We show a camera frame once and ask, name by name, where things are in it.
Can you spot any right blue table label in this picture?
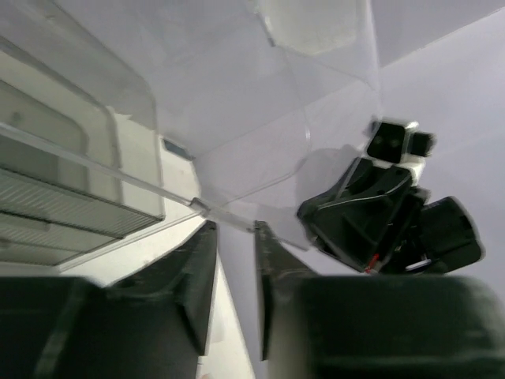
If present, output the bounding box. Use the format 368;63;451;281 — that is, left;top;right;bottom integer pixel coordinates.
163;138;194;161

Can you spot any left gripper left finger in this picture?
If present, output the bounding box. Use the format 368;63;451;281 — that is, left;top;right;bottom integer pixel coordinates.
1;222;217;378

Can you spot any clear acrylic drawer organizer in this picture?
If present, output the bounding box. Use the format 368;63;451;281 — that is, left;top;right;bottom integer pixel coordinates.
1;1;380;268

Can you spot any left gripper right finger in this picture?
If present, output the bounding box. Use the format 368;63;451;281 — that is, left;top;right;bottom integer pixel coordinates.
254;221;504;378

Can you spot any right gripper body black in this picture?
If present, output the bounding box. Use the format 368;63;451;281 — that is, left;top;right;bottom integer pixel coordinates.
297;158;484;275

